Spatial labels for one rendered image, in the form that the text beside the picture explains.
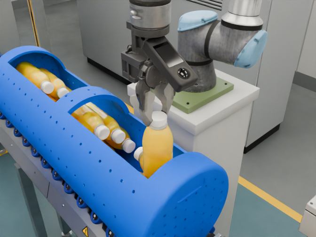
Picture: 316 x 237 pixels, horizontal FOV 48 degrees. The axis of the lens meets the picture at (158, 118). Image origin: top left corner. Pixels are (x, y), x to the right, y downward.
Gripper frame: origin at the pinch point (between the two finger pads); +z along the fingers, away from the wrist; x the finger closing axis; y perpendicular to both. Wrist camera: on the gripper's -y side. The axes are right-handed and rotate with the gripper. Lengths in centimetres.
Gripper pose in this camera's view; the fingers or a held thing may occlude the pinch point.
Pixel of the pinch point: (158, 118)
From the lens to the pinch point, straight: 76.2
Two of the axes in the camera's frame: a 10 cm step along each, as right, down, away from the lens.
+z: 0.0, 8.3, 5.6
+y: -6.6, -4.2, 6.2
